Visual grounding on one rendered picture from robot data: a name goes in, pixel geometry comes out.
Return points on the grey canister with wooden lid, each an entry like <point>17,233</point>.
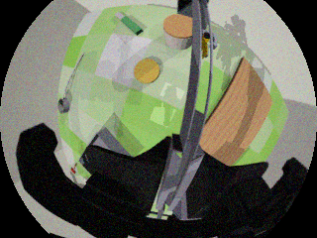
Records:
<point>177,31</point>

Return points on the wooden board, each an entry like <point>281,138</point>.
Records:
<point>238,117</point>

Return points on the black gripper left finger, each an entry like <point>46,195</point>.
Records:
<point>144,170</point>

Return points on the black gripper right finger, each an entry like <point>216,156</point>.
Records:
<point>213,179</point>

